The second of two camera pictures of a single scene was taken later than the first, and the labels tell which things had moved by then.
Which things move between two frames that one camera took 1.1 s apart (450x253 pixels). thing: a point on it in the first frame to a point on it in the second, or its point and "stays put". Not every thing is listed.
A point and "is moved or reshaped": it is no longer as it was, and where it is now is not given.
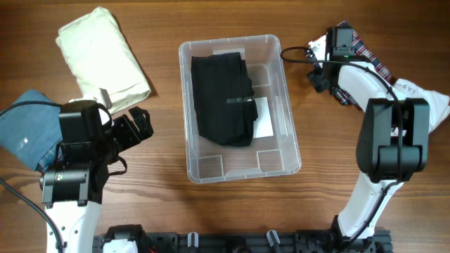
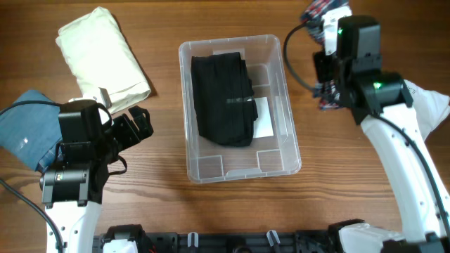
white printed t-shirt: [439, 104] stays put
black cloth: [226, 109] stays put
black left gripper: [132, 135] stays put
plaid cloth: [344, 98] is moved or reshaped
